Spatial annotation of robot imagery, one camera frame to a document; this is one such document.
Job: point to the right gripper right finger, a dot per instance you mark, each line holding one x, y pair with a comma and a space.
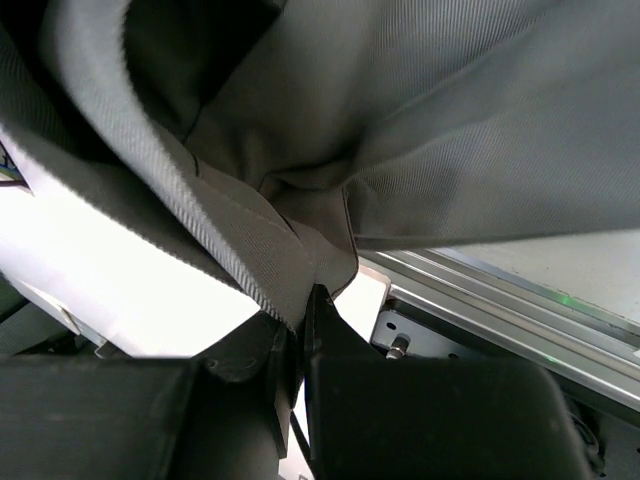
370, 417

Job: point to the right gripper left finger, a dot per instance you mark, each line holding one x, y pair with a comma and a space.
223, 414

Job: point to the grey pleated skirt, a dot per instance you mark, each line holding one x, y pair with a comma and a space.
268, 142

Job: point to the aluminium front table rail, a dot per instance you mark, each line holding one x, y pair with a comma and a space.
576, 341

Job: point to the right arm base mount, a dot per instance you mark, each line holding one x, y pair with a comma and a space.
609, 430

